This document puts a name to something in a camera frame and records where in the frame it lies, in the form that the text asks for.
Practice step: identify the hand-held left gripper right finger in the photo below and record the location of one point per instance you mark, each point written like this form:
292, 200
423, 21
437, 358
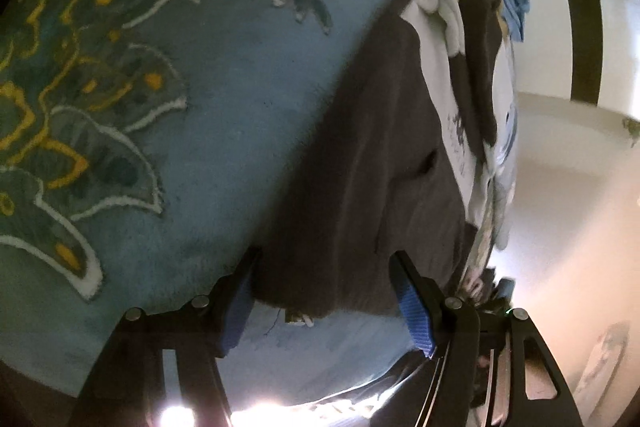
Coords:
417, 313

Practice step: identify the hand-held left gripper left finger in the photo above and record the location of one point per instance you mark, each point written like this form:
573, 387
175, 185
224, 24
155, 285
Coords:
239, 307

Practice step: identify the white wardrobe with black stripe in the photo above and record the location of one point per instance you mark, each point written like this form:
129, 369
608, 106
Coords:
575, 7

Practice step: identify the dark grey and white jacket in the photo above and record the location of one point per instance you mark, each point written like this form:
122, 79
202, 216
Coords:
370, 167

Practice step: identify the blue floral bed blanket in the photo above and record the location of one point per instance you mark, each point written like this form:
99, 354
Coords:
165, 107

